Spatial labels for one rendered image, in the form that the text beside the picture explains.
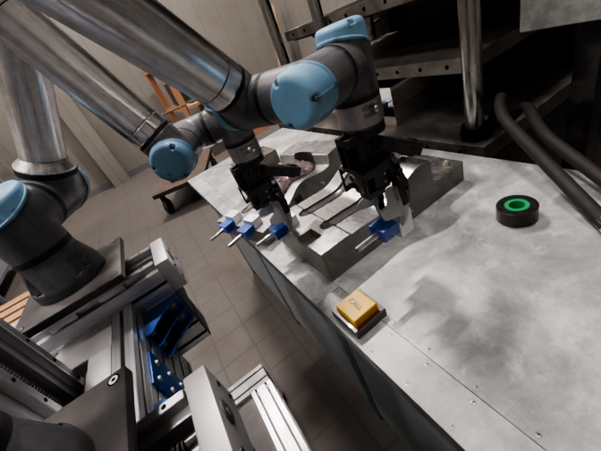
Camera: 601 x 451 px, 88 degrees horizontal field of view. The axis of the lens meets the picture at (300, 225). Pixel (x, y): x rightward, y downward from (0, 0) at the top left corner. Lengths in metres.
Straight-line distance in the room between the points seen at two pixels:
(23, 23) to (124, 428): 0.56
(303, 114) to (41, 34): 0.41
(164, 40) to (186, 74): 0.04
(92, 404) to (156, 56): 0.43
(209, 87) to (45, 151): 0.49
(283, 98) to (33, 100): 0.55
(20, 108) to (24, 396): 0.52
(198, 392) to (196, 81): 0.40
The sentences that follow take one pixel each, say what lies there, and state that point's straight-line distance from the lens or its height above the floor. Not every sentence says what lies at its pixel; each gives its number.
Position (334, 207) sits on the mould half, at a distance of 0.86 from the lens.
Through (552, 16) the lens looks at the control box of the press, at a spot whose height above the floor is 1.10.
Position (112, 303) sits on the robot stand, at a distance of 0.84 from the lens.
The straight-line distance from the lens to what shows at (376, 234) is 0.64.
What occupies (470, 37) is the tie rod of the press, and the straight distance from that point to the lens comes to 1.17.
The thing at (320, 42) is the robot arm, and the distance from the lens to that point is 0.51.
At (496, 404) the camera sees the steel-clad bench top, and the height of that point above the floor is 0.80.
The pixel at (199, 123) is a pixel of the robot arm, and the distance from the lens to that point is 0.73.
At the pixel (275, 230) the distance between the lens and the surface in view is 0.83.
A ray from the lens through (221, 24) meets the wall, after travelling 7.37.
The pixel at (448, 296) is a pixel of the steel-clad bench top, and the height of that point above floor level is 0.80.
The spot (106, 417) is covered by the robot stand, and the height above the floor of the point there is 1.04.
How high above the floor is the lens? 1.33
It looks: 32 degrees down
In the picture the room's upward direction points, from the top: 24 degrees counter-clockwise
